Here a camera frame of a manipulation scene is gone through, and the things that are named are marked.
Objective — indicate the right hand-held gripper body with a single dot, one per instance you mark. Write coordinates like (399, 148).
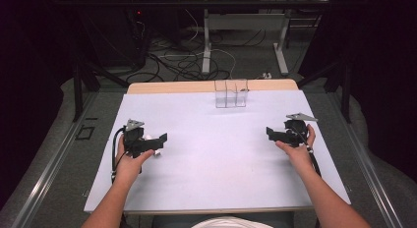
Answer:
(296, 131)

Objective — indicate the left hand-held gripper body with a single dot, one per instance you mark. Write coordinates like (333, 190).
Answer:
(133, 139)

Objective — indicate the person's right hand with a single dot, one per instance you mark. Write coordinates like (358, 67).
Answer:
(300, 152)

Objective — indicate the person's left hand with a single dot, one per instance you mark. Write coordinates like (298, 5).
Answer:
(129, 165)

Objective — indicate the small white object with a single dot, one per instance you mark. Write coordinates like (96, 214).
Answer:
(157, 153)

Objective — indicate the white plug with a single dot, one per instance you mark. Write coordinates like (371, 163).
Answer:
(267, 75)

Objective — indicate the white table cover sheet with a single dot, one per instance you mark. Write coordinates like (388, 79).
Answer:
(216, 156)

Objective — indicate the clear acrylic divided container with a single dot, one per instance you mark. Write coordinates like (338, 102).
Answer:
(230, 94)

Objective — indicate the black metal stand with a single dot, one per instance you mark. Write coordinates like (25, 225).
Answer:
(78, 87)
(345, 90)

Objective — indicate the person's white shirt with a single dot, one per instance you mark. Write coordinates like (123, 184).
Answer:
(231, 222)

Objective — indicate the white metal desk frame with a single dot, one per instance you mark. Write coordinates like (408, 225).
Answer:
(244, 23)

